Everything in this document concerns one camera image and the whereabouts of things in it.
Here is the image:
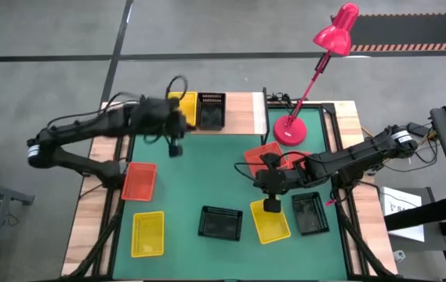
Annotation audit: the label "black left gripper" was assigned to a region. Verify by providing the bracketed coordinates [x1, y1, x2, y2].
[160, 97, 188, 139]

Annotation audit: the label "yellow plastic basket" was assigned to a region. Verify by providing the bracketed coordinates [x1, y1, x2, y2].
[130, 211, 165, 259]
[249, 198, 292, 245]
[167, 91, 199, 127]

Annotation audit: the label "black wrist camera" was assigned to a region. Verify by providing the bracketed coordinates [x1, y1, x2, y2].
[169, 135, 185, 159]
[263, 194, 282, 214]

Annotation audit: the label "black cable bundle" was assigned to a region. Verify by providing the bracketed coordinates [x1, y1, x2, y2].
[267, 92, 298, 106]

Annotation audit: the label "red desk lamp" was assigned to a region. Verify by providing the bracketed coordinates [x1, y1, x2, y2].
[272, 2, 360, 147]

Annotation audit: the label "black metal table frame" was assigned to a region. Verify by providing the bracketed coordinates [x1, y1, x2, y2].
[60, 99, 398, 281]

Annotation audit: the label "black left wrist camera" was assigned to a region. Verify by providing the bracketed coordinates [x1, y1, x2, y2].
[169, 135, 185, 159]

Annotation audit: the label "green table mat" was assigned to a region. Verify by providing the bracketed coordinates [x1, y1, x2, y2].
[112, 106, 349, 281]

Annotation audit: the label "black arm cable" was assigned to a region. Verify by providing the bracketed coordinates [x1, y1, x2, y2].
[45, 74, 190, 128]
[233, 150, 314, 183]

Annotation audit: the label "white printed box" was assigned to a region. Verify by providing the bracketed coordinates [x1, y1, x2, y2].
[379, 186, 426, 243]

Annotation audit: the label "wooden shelf black metal legs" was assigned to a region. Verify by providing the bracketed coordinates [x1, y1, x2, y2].
[165, 87, 270, 146]

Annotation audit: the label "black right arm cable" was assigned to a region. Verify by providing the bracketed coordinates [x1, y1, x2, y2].
[233, 150, 314, 183]

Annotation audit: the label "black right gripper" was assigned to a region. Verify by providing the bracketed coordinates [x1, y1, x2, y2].
[254, 154, 288, 196]

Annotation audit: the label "black power adapter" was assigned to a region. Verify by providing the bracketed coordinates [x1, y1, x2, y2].
[406, 121, 427, 138]

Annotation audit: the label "black plastic basket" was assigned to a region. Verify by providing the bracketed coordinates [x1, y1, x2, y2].
[291, 191, 330, 237]
[196, 92, 227, 132]
[198, 205, 244, 242]

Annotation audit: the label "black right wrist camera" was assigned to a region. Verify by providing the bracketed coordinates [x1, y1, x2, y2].
[263, 194, 282, 214]

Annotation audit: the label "black hazard striped floor mat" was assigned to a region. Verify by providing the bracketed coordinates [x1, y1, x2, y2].
[331, 13, 446, 54]

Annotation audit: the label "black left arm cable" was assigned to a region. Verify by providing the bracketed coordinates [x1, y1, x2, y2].
[45, 74, 190, 128]

